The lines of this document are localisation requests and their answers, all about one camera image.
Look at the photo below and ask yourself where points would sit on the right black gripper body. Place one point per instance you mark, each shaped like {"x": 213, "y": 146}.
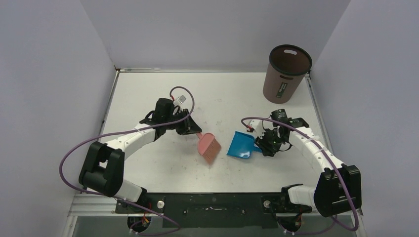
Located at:
{"x": 266, "y": 143}

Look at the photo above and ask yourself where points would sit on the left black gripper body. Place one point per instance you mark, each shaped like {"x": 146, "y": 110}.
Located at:
{"x": 181, "y": 127}

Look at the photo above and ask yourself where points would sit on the pink hand brush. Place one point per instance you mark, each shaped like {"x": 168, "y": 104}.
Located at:
{"x": 208, "y": 147}

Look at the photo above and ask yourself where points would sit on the blue dustpan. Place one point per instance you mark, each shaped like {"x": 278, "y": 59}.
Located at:
{"x": 242, "y": 146}

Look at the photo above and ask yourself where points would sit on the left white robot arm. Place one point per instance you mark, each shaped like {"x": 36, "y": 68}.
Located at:
{"x": 103, "y": 167}

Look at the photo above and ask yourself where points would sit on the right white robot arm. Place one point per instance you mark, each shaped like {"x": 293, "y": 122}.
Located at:
{"x": 338, "y": 189}

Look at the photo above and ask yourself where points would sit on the brown waste bin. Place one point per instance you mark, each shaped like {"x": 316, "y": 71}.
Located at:
{"x": 288, "y": 65}

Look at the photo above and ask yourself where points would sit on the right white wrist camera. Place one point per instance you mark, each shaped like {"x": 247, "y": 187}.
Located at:
{"x": 256, "y": 127}

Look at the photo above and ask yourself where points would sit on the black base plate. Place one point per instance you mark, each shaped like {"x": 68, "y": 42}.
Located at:
{"x": 223, "y": 210}

